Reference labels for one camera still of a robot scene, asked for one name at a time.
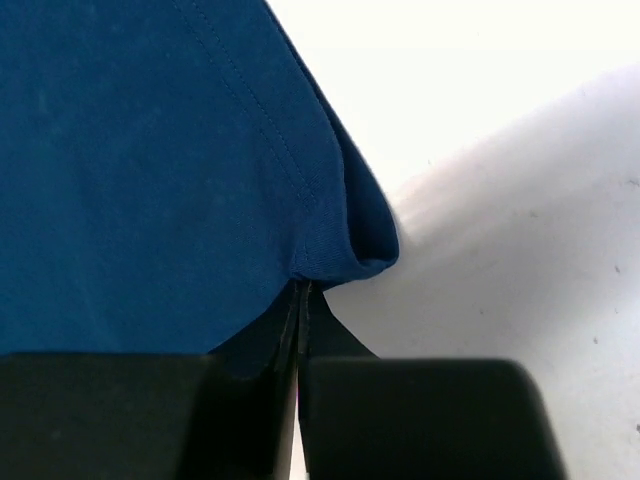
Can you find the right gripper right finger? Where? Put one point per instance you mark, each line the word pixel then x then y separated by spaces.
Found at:
pixel 364 417

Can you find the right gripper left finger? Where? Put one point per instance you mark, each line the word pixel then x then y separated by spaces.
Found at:
pixel 223 415

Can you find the blue t-shirt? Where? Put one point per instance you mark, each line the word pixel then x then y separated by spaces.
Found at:
pixel 167 168

